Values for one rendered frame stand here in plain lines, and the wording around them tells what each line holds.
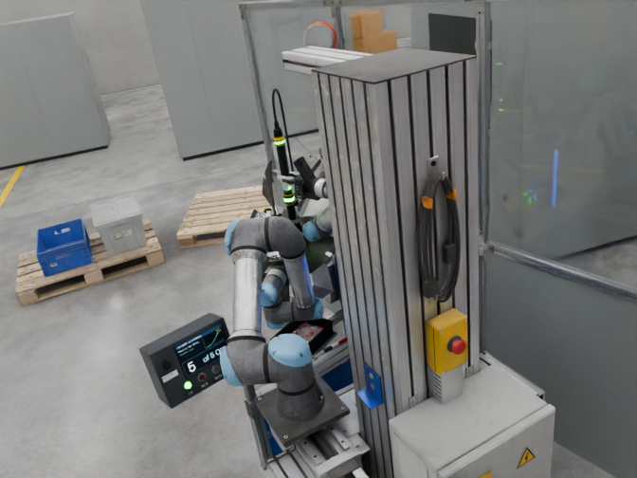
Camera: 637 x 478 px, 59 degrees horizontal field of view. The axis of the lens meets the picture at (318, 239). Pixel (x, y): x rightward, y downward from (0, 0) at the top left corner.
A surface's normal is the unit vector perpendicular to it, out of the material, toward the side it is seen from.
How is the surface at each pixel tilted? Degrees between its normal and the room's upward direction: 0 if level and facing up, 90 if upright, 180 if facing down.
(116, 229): 96
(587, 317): 90
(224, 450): 0
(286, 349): 7
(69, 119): 90
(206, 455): 0
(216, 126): 90
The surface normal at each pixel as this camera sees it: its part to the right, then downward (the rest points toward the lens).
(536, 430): 0.47, 0.34
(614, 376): -0.77, 0.37
